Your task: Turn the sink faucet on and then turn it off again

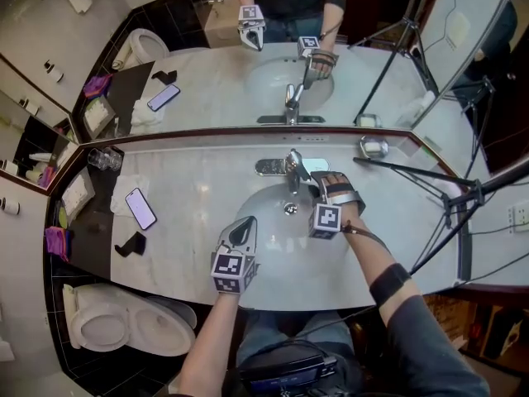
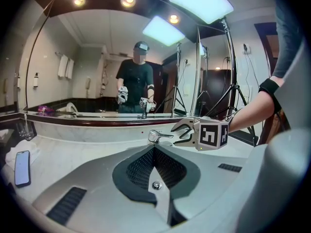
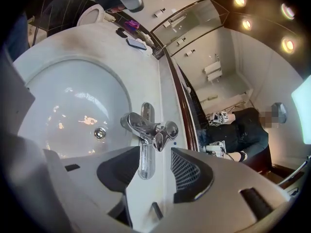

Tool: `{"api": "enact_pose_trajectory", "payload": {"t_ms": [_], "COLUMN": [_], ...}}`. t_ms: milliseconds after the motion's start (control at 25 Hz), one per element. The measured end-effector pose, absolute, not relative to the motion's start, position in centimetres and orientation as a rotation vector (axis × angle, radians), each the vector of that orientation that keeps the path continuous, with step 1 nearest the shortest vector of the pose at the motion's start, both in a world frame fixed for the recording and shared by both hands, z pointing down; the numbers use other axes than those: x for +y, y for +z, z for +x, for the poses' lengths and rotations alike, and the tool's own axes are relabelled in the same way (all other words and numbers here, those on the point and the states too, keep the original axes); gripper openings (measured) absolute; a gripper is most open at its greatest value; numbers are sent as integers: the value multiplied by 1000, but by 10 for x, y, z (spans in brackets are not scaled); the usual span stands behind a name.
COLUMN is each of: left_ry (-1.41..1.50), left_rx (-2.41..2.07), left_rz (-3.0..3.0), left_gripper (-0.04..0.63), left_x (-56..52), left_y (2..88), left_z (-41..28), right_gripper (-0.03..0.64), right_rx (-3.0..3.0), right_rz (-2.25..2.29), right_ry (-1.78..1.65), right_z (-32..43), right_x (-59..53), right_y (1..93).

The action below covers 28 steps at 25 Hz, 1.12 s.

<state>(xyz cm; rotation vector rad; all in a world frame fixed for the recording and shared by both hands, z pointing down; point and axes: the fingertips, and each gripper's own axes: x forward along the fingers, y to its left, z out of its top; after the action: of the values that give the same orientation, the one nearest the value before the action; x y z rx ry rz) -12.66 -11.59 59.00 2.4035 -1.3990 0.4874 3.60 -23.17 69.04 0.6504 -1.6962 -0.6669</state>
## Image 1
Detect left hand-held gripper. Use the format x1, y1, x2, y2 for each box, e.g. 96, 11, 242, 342
209, 216, 261, 296

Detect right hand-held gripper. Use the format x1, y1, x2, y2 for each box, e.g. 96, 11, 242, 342
307, 170, 368, 240

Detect chrome faucet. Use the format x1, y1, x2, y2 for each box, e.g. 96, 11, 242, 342
255, 148, 331, 196

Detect person's right forearm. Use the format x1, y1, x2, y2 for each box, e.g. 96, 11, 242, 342
341, 217, 414, 326

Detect person's left forearm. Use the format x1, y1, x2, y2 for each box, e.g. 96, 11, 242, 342
175, 291, 241, 395

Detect person's right hand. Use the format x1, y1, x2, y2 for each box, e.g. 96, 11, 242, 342
318, 171, 355, 196

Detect white sink basin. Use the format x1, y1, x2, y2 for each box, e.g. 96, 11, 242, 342
234, 182, 352, 283

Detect metal soap dish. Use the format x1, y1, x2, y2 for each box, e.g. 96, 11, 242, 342
359, 134, 390, 160

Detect person's blue jeans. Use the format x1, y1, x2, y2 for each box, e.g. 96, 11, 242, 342
236, 310, 355, 366

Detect dark smartphone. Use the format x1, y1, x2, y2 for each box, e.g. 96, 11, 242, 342
124, 187, 158, 232

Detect black folded phone holder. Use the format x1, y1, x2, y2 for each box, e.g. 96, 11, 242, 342
114, 231, 148, 259

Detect black armband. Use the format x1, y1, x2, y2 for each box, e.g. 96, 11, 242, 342
369, 262, 413, 308

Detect white folded hand towel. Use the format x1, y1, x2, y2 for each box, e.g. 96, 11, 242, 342
110, 175, 150, 218

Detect black chest-mounted device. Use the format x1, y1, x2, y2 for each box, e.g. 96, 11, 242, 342
239, 352, 338, 395

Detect black light tripod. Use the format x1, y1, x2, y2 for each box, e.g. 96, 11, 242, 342
352, 155, 529, 285

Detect clear drinking glass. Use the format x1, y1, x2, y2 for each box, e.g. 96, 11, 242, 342
102, 146, 124, 171
87, 146, 111, 169

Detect white toilet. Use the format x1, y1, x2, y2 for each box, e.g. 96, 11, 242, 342
61, 282, 198, 357

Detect white amenity tray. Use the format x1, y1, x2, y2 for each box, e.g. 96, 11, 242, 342
60, 167, 97, 222

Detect purple packets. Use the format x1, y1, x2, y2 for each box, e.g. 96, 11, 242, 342
44, 225, 74, 262

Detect angled side mirror panel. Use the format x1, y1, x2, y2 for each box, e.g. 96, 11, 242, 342
0, 54, 82, 189
412, 0, 529, 181

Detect person's dark shirt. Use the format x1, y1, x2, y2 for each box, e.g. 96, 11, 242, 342
164, 295, 493, 397

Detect large wall mirror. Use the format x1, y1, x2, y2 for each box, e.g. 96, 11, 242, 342
0, 0, 522, 145

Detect wall soap dispenser bottle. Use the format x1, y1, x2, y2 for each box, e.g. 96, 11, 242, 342
0, 196, 21, 217

